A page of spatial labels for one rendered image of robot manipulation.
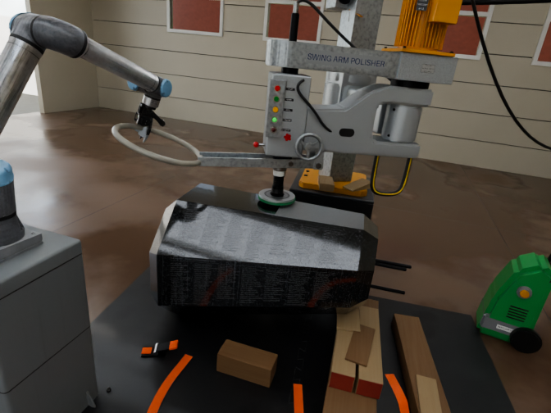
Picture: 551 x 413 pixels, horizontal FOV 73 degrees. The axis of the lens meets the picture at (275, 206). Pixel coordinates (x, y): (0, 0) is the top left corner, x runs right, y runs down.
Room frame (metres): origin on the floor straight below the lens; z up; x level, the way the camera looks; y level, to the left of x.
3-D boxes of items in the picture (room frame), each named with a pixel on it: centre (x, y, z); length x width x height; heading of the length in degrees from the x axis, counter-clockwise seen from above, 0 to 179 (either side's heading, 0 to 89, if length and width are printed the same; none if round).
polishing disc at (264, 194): (2.05, 0.00, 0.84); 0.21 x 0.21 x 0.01
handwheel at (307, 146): (1.95, -0.14, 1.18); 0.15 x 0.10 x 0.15; 98
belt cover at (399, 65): (2.10, -0.35, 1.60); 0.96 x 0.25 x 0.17; 98
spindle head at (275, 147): (2.06, -0.08, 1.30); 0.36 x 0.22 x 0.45; 98
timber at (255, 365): (1.53, 0.07, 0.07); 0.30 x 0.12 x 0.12; 75
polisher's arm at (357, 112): (2.09, -0.39, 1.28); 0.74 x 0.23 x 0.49; 98
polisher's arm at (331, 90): (2.57, -0.50, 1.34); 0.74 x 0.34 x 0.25; 20
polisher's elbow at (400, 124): (2.14, -0.65, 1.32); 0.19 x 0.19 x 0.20
